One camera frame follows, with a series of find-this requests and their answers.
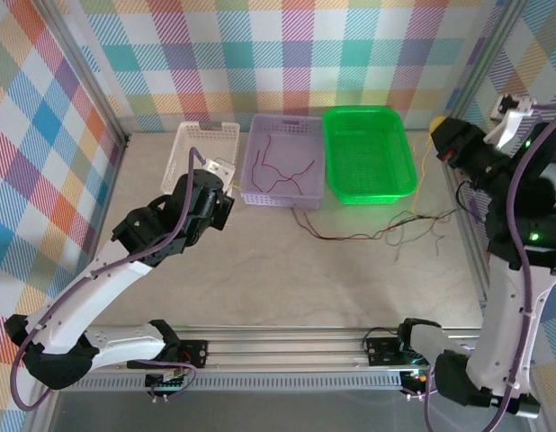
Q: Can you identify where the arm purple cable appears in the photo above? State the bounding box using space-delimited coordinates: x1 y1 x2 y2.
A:
10 148 201 411
424 119 556 432

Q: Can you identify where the aluminium table side rail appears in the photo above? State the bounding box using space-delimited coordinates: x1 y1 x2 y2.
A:
437 130 490 314
86 132 133 271

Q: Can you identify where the grey slotted cable duct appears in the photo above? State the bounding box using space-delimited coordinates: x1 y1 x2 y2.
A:
59 375 405 392

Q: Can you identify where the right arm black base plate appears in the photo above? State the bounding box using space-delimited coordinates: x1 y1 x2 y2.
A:
365 335 441 368

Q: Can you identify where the red wire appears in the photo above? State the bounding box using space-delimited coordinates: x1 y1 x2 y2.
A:
290 207 457 243
257 150 316 198
252 133 274 193

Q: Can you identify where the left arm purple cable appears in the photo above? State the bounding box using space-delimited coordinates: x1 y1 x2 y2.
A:
10 148 201 411

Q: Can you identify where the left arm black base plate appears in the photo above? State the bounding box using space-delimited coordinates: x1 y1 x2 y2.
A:
127 339 210 371

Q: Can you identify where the green plastic mesh basket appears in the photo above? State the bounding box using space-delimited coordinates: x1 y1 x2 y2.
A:
321 105 418 207

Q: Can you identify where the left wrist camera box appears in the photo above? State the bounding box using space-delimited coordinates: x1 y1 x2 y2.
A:
200 157 238 190

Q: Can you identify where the purple perforated plastic basket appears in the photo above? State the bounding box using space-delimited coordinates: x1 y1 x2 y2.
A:
238 112 327 211

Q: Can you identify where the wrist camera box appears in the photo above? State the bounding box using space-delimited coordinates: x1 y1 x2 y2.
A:
200 157 238 190
484 94 538 152

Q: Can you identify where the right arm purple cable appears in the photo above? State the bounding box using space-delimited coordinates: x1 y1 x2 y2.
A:
424 119 556 432

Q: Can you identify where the small black circuit board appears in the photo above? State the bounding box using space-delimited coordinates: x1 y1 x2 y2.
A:
401 371 435 397

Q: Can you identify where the green terminal circuit board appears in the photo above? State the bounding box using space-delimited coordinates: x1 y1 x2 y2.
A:
145 372 189 391

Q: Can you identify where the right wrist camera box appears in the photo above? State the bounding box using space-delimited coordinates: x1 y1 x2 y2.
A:
484 94 538 152

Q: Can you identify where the aluminium frame post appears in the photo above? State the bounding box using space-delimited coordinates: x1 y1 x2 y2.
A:
46 0 130 148
439 0 529 136

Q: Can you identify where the yellow wire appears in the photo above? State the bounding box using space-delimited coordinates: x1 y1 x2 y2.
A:
410 134 436 215

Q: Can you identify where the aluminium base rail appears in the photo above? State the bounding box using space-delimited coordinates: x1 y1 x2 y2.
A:
39 330 486 374

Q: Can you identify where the white perforated plastic basket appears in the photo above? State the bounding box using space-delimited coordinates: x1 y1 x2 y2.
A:
160 121 242 203

